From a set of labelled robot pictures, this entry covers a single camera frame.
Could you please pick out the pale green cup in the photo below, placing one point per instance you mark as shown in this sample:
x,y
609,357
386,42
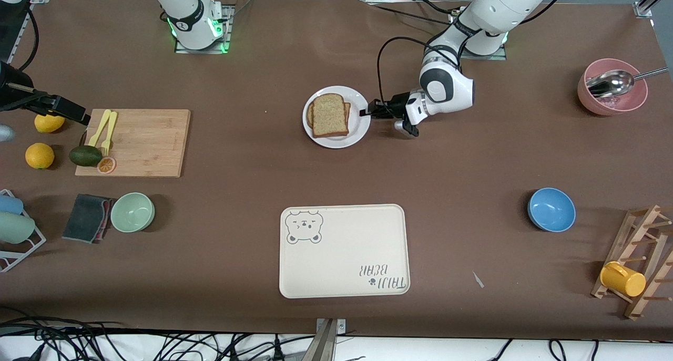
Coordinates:
x,y
16,228

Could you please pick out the wooden cutting board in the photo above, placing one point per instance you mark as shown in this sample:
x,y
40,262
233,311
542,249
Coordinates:
x,y
131,140

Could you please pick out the grey folded cloth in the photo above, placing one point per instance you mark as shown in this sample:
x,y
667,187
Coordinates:
x,y
84,219

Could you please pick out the orange slice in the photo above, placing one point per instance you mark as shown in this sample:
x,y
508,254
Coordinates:
x,y
106,165

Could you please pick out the white round plate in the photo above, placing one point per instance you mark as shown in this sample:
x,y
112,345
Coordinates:
x,y
357,132

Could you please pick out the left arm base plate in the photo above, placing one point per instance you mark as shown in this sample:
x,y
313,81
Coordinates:
x,y
486,57

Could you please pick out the yellow lemon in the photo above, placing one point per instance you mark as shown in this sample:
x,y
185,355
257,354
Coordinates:
x,y
39,156
50,124

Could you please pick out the pale green bowl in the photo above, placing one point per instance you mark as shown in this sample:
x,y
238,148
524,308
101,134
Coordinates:
x,y
132,213

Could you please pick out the yellow plastic knife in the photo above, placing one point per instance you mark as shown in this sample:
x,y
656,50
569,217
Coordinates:
x,y
100,130

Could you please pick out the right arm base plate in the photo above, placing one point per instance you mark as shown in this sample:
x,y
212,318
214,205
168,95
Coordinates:
x,y
202,51

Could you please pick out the cream bear tray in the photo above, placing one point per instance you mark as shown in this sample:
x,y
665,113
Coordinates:
x,y
344,250

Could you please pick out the light blue cup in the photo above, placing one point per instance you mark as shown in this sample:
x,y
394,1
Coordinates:
x,y
10,204

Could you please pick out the blue bowl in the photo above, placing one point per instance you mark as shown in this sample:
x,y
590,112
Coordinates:
x,y
552,209

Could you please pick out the yellow cup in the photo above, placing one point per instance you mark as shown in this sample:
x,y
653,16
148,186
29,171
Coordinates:
x,y
623,279

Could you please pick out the yellow plastic fork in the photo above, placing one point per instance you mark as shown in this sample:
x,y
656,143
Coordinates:
x,y
110,130

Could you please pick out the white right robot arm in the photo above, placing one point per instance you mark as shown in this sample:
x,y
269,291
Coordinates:
x,y
192,19

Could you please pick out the pink bowl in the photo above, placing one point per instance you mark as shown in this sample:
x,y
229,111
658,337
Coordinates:
x,y
612,106

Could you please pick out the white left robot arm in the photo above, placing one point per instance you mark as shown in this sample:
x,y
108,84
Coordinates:
x,y
447,88

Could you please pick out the plain bread slice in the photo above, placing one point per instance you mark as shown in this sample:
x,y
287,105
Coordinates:
x,y
330,116

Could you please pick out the green avocado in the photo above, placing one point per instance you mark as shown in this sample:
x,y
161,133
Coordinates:
x,y
85,156

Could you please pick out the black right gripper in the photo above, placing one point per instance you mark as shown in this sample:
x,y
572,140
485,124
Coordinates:
x,y
11,88

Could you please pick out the wooden peg rack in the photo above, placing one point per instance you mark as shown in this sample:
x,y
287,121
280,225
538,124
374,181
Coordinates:
x,y
639,235

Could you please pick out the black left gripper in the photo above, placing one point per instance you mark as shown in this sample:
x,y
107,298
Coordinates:
x,y
395,107

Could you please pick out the small white paper scrap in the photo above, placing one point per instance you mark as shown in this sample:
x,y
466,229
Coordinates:
x,y
478,280

